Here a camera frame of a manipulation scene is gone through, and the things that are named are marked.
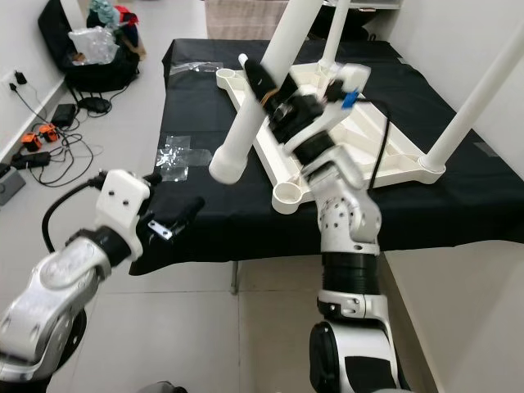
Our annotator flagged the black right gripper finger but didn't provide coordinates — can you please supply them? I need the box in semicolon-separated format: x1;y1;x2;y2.
246;61;283;107

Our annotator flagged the black table cloth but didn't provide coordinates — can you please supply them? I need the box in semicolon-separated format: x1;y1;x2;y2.
127;37;524;278

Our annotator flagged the beige woven cloth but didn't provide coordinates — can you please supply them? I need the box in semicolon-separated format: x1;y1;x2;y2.
205;0;287;40

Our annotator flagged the clear plastic wrapper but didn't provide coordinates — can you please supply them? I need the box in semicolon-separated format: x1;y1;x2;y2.
172;64;218;76

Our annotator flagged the white plastic table top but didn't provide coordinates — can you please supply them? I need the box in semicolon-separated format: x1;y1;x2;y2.
215;59;447;215

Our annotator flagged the large black bowl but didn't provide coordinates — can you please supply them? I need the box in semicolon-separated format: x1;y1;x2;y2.
307;8;373;42

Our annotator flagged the black adapter brick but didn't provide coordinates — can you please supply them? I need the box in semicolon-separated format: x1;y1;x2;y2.
53;102;81;128

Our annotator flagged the black power strip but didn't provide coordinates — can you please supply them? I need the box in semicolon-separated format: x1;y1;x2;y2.
12;151;50;169

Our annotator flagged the grey box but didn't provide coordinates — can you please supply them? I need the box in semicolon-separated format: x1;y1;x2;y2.
0;168;25;206

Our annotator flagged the clear plastic bag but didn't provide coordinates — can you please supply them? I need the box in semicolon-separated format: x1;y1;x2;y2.
67;26;120;66

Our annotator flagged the silver robot left leg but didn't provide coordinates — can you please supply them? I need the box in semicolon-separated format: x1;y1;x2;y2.
139;381;189;393

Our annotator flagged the teal cloth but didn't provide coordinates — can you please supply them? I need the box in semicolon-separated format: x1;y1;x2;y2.
90;0;120;25

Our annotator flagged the black chair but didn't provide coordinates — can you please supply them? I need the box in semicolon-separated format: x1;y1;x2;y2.
37;0;140;115

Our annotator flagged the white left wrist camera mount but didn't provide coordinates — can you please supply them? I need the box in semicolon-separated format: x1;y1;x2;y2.
94;170;152;261

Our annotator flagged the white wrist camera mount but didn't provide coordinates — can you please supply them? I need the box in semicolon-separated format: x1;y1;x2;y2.
94;170;152;261
287;64;371;156

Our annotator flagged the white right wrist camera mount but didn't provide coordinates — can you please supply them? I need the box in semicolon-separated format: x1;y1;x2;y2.
287;64;371;156

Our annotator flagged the black floor cable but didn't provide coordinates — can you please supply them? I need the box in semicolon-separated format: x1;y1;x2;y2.
20;86;91;187

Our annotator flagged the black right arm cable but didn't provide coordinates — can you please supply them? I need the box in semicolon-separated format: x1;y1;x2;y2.
364;98;392;193

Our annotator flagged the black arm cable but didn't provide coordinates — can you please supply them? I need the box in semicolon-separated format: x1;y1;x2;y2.
364;98;392;193
43;176;107;255

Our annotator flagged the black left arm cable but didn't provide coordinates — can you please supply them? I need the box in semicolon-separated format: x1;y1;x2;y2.
43;176;107;255

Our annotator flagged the white wall socket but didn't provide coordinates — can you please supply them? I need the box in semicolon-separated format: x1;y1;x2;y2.
7;72;27;93

